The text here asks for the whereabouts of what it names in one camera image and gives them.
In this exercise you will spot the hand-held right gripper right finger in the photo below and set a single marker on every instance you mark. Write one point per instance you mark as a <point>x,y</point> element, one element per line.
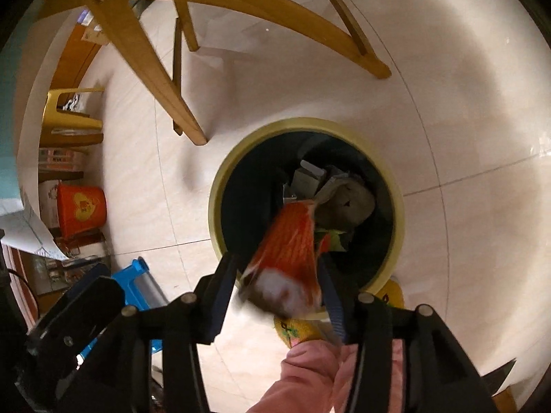
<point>332,303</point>

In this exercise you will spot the crumpled grey paper bag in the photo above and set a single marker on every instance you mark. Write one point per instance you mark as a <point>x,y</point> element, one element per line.
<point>346,202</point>

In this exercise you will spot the yellow plastic stool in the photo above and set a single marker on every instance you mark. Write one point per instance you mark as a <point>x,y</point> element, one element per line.
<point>69,114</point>

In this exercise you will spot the orange red snack packet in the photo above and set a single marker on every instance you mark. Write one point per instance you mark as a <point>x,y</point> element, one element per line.
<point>288,258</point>

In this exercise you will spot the red plastic bucket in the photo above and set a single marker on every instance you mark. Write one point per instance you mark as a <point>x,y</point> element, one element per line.
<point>81,211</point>

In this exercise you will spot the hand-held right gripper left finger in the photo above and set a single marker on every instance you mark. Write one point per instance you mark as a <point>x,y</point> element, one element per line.
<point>219,301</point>

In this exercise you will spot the pink trouser leg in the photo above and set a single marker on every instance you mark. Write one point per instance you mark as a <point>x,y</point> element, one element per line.
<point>301,378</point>

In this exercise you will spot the yellow green trash bin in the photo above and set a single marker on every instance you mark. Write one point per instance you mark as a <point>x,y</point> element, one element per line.
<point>249,189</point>

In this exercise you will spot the blue plastic stool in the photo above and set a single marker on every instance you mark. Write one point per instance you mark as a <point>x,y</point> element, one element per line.
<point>137,277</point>

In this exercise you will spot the grey carton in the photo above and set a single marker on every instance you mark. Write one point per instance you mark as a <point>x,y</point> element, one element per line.
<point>306,180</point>

